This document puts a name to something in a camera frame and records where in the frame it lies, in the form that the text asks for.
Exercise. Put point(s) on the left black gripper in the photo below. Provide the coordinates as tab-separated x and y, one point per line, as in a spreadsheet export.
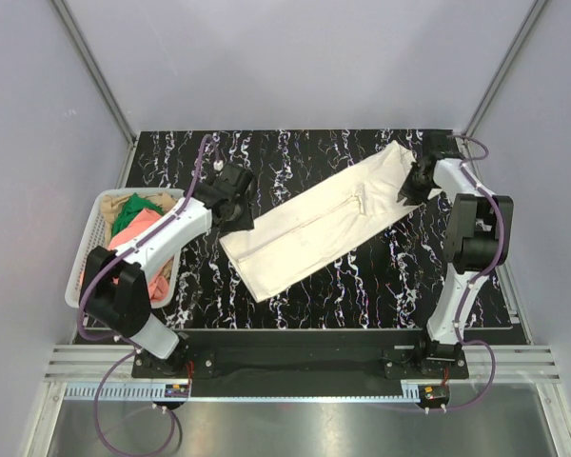
245	224

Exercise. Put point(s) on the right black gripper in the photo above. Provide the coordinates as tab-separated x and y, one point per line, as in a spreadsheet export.
412	197

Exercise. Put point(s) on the cream white t shirt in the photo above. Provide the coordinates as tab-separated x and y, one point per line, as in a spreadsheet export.
320	225

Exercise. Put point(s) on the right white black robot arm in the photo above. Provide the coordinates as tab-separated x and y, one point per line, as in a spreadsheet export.
476	240

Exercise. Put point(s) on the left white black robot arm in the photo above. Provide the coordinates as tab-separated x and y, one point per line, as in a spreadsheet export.
115	281

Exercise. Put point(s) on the green t shirt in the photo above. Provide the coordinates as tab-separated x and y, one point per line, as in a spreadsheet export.
131	208

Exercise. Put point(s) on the salmon pink t shirt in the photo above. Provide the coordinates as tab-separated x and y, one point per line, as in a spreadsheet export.
158	285

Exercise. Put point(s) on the beige t shirt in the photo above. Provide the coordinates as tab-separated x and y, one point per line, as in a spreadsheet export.
111	205

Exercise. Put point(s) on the white plastic laundry basket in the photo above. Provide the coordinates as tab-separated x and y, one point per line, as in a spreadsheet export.
95	234

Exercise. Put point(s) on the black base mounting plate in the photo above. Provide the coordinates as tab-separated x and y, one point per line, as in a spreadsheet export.
299	364

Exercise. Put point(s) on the left small circuit board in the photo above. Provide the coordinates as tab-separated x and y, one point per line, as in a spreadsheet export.
177	391

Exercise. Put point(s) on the small circuit board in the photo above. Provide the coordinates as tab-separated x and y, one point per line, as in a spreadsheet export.
177	391
435	392

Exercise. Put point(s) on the right small circuit board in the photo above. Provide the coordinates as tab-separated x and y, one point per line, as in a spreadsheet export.
435	392

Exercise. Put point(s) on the left aluminium frame post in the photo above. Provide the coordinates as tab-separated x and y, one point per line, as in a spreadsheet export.
82	48

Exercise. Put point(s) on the aluminium frame post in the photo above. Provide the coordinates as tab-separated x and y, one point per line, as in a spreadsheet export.
82	48
521	37

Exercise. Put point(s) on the right aluminium frame post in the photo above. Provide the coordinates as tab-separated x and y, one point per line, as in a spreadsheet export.
521	37

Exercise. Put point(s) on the aluminium front rail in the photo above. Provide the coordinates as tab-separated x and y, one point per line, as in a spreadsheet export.
532	364

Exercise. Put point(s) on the white slotted cable duct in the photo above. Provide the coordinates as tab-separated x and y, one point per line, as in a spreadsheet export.
118	392

